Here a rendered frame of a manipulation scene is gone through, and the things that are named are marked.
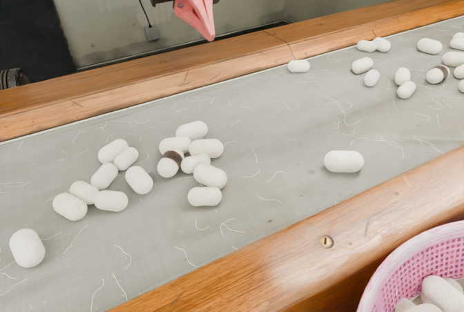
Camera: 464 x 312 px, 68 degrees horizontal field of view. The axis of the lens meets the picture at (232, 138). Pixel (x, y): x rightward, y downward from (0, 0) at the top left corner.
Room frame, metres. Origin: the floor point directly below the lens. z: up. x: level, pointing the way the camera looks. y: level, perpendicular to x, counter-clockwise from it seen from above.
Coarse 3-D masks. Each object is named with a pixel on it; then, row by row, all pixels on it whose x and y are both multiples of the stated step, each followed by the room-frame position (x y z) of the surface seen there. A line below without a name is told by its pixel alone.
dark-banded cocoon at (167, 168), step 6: (174, 150) 0.29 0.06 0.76; (180, 150) 0.29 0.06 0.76; (162, 162) 0.27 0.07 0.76; (168, 162) 0.27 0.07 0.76; (174, 162) 0.27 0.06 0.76; (162, 168) 0.27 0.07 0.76; (168, 168) 0.27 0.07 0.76; (174, 168) 0.27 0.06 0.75; (162, 174) 0.27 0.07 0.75; (168, 174) 0.26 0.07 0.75; (174, 174) 0.27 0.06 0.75
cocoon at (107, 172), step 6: (102, 168) 0.27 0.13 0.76; (108, 168) 0.27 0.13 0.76; (114, 168) 0.27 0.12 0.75; (96, 174) 0.26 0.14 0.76; (102, 174) 0.26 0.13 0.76; (108, 174) 0.27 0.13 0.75; (114, 174) 0.27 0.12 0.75; (90, 180) 0.26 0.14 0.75; (96, 180) 0.26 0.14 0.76; (102, 180) 0.26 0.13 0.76; (108, 180) 0.26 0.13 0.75; (96, 186) 0.25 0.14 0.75; (102, 186) 0.25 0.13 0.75
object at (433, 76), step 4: (432, 68) 0.44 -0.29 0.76; (436, 68) 0.43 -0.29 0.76; (448, 68) 0.44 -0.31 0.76; (428, 72) 0.43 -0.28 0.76; (432, 72) 0.43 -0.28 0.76; (436, 72) 0.43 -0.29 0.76; (440, 72) 0.43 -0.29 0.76; (448, 72) 0.43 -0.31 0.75; (428, 76) 0.43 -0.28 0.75; (432, 76) 0.43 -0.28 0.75; (436, 76) 0.42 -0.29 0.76; (440, 76) 0.42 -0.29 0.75; (428, 80) 0.43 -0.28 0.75; (432, 80) 0.42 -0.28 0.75; (436, 80) 0.42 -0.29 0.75; (440, 80) 0.42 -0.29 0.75
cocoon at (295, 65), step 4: (292, 60) 0.51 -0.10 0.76; (296, 60) 0.50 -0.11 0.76; (300, 60) 0.50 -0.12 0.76; (304, 60) 0.50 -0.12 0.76; (288, 64) 0.50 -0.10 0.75; (292, 64) 0.50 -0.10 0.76; (296, 64) 0.50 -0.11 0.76; (300, 64) 0.50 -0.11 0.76; (304, 64) 0.49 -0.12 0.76; (308, 64) 0.50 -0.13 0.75; (288, 68) 0.50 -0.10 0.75; (292, 68) 0.50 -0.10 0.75; (296, 68) 0.49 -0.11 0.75; (300, 68) 0.49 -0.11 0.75; (304, 68) 0.49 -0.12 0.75; (308, 68) 0.50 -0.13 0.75
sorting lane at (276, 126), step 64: (320, 64) 0.53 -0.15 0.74; (384, 64) 0.51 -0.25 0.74; (64, 128) 0.38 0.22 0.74; (128, 128) 0.37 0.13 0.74; (256, 128) 0.35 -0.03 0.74; (320, 128) 0.34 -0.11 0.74; (384, 128) 0.33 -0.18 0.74; (448, 128) 0.32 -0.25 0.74; (0, 192) 0.27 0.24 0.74; (64, 192) 0.26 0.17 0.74; (128, 192) 0.25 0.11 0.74; (256, 192) 0.24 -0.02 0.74; (320, 192) 0.23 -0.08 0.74; (0, 256) 0.19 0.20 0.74; (64, 256) 0.18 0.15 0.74; (128, 256) 0.18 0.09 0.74; (192, 256) 0.17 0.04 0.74
